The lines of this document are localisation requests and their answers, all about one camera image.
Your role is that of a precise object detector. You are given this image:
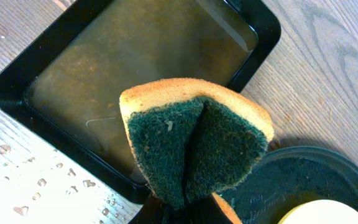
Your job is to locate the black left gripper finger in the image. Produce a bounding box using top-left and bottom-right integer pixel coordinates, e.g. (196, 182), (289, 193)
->
(129, 194), (232, 224)

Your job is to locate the green and yellow scrub sponge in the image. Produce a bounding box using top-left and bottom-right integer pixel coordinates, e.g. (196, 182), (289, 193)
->
(119, 78), (274, 223)

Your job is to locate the yellow plate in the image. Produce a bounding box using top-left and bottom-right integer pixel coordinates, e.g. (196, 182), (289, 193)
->
(278, 200), (358, 224)

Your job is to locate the round black serving tray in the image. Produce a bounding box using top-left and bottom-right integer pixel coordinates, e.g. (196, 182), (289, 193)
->
(220, 146), (358, 223)

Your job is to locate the black rectangular water tray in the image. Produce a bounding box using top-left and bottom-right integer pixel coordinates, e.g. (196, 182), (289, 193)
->
(0, 0), (281, 204)

